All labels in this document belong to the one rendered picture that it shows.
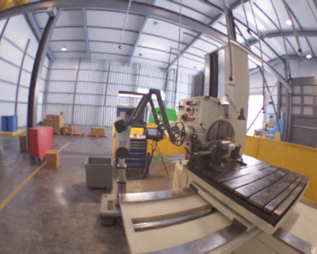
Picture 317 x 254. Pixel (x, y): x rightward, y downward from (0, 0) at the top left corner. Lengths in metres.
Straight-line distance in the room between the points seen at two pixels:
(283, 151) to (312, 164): 0.88
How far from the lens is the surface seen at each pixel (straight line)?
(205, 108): 2.06
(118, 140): 1.64
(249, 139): 4.32
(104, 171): 2.72
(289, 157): 3.81
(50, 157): 3.90
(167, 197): 1.47
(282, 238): 1.59
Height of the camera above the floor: 1.53
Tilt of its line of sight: 5 degrees down
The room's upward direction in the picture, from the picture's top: 5 degrees clockwise
